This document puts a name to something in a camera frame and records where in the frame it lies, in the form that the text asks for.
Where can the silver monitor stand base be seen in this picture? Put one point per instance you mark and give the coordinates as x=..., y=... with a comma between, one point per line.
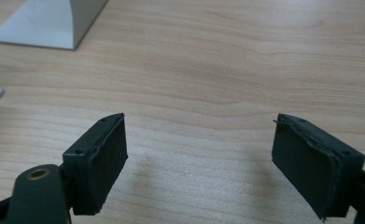
x=49, y=21

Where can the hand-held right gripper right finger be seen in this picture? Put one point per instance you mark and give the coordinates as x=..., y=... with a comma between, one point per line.
x=311, y=168

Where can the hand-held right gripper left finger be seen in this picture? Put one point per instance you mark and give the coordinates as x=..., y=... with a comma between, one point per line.
x=96, y=161

